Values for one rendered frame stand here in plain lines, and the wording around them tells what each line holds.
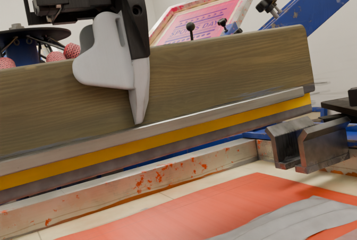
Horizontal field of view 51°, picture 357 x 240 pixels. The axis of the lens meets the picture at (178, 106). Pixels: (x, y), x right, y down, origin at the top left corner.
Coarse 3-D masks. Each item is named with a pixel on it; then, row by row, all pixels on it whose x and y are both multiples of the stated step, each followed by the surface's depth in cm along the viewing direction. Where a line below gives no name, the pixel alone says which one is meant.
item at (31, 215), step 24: (240, 144) 60; (264, 144) 60; (144, 168) 54; (168, 168) 54; (192, 168) 56; (216, 168) 58; (336, 168) 48; (72, 192) 48; (96, 192) 50; (120, 192) 51; (144, 192) 53; (0, 216) 44; (24, 216) 46; (48, 216) 47; (72, 216) 48
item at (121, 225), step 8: (112, 224) 44; (120, 224) 44; (128, 224) 43; (80, 232) 43; (88, 232) 43; (96, 232) 42; (104, 232) 42; (112, 232) 42; (120, 232) 41; (128, 232) 41; (136, 232) 40
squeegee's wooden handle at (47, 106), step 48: (192, 48) 35; (240, 48) 37; (288, 48) 40; (0, 96) 27; (48, 96) 29; (96, 96) 31; (192, 96) 35; (240, 96) 37; (0, 144) 27; (48, 144) 29
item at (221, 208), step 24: (216, 192) 49; (240, 192) 47; (264, 192) 46; (288, 192) 44; (312, 192) 43; (336, 192) 41; (144, 216) 45; (168, 216) 43; (192, 216) 42; (216, 216) 41; (240, 216) 40
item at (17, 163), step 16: (272, 96) 37; (288, 96) 38; (192, 112) 34; (208, 112) 34; (224, 112) 34; (240, 112) 35; (128, 128) 31; (144, 128) 31; (160, 128) 32; (176, 128) 32; (64, 144) 29; (80, 144) 29; (96, 144) 29; (112, 144) 30; (0, 160) 27; (16, 160) 27; (32, 160) 27; (48, 160) 28; (0, 176) 26
